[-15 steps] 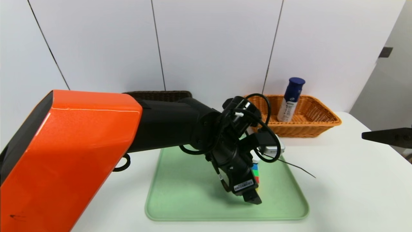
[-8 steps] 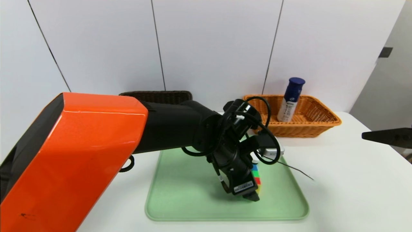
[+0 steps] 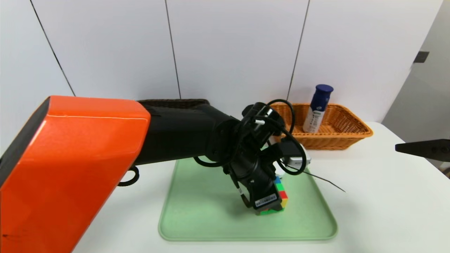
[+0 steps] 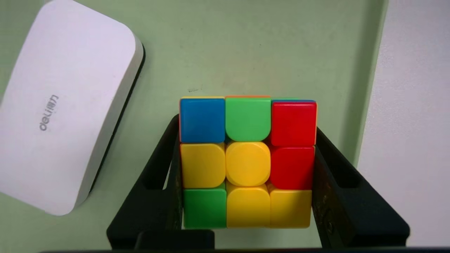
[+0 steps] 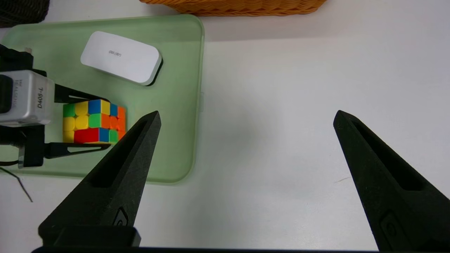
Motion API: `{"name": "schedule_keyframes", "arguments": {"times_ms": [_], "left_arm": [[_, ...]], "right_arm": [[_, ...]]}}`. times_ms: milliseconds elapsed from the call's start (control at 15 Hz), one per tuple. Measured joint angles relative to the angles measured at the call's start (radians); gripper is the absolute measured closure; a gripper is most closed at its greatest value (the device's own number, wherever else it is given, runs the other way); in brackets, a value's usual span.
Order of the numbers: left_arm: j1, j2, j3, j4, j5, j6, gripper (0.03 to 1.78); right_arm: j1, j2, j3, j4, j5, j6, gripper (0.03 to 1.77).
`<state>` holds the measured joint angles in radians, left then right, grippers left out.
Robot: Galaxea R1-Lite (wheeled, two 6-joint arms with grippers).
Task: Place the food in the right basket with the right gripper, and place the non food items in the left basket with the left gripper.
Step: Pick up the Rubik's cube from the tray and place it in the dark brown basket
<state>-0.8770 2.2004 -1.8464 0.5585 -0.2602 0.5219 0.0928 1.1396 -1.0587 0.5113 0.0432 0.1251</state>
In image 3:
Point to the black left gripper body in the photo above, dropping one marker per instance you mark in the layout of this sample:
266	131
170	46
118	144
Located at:
265	201

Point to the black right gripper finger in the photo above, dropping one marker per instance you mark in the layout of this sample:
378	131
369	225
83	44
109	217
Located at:
429	149

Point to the colourful puzzle cube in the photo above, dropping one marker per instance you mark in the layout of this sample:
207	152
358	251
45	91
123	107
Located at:
283	195

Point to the white rounded case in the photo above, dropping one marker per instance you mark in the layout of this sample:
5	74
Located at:
279	172

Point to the white bottle with blue cap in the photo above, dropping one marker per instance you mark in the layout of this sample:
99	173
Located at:
318	109

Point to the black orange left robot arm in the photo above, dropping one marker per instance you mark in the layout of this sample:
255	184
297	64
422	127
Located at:
88	158

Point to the orange wicker basket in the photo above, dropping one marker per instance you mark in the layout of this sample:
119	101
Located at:
337	140

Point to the dark brown wicker basket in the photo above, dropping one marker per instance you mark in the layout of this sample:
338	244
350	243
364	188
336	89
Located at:
175	103

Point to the light green plastic tray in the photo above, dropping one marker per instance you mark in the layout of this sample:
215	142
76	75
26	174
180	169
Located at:
211	221

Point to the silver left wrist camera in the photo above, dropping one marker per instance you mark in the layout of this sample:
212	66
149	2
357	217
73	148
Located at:
299	160

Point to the dark wall bracket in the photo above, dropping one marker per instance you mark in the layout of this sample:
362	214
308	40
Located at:
420	57

